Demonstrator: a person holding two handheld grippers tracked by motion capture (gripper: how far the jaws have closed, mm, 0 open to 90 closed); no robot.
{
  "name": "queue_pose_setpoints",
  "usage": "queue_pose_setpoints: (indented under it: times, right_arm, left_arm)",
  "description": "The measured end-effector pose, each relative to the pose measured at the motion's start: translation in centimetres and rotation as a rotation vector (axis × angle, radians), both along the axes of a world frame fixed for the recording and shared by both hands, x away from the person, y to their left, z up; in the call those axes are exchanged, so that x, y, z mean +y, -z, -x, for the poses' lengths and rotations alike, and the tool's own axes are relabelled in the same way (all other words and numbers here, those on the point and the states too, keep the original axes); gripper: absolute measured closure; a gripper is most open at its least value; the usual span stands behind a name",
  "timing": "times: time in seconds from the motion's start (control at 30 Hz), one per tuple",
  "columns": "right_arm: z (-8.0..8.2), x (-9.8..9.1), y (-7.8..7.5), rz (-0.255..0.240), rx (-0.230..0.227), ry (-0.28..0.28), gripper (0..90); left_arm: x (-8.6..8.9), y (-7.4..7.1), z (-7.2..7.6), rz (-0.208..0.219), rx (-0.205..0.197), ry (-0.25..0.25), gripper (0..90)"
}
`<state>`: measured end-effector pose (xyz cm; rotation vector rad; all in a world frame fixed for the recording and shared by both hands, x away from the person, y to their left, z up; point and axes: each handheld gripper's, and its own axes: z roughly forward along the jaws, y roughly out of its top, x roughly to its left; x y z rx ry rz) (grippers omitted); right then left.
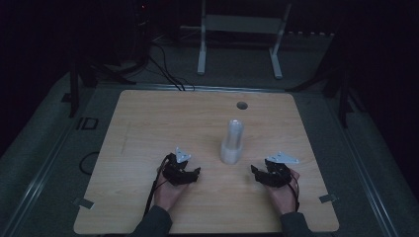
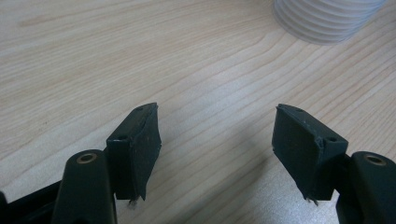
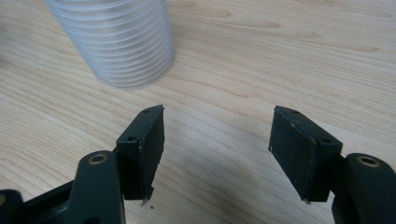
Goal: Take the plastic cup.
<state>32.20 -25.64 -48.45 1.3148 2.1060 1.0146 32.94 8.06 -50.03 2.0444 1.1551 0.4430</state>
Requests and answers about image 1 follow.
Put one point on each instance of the person's left hand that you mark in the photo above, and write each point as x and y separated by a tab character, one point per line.
168	196

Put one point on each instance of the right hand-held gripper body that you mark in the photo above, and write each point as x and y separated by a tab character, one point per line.
276	174

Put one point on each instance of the dark equipment rack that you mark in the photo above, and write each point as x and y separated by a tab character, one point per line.
141	29

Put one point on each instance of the stack of clear plastic cups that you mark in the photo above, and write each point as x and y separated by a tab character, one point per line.
232	144

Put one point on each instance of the person's right hand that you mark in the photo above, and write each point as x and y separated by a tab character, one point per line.
283	199

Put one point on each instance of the black stand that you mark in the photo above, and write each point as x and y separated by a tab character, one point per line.
74	89
342	95

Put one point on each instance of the white metal stand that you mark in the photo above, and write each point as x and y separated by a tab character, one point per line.
242	23

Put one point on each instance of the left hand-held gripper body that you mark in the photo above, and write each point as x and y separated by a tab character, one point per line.
176	174

